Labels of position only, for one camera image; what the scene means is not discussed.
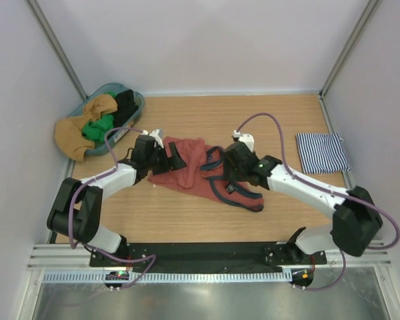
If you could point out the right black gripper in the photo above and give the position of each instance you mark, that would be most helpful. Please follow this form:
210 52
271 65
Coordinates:
228 168

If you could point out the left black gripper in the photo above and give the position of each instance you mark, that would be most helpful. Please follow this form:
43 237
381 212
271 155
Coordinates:
170 163

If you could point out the pink tank top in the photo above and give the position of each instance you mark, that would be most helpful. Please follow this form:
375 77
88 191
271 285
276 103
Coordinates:
204 176

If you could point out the blue white striped tank top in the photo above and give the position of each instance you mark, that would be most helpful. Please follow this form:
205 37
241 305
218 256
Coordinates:
322 153

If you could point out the tan tank top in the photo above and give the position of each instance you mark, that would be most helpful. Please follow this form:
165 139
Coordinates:
68 131

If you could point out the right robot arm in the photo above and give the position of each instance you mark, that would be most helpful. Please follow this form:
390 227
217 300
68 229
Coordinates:
354 221

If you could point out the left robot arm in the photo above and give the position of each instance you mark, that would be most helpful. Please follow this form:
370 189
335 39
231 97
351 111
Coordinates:
76 210

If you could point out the black tank top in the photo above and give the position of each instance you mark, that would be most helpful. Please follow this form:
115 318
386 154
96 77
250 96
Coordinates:
126 107

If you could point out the green tank top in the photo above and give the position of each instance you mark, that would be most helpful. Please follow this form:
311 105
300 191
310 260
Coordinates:
96 128

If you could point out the teal plastic laundry basket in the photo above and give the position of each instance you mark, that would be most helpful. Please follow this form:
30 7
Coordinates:
101 149

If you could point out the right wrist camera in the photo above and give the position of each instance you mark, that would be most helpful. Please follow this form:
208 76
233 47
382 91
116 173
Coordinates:
244 138

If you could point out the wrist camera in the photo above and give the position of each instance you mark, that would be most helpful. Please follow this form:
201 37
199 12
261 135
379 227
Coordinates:
244 138
157 134

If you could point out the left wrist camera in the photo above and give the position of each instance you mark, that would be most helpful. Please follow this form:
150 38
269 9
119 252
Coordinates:
157 134

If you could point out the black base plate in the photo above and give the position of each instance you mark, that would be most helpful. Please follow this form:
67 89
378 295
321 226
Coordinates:
215 258

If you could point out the slotted cable duct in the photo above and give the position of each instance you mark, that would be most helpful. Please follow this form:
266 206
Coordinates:
123 277

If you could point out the aluminium frame rail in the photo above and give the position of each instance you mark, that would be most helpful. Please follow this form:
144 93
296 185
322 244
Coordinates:
62 257

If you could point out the right corner aluminium post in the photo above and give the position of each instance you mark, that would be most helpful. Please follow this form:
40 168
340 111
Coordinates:
352 40

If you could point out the corner aluminium post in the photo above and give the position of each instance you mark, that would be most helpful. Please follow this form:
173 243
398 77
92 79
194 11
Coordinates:
51 37
352 40

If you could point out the left corner aluminium post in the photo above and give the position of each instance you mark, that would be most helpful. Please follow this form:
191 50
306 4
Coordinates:
51 37

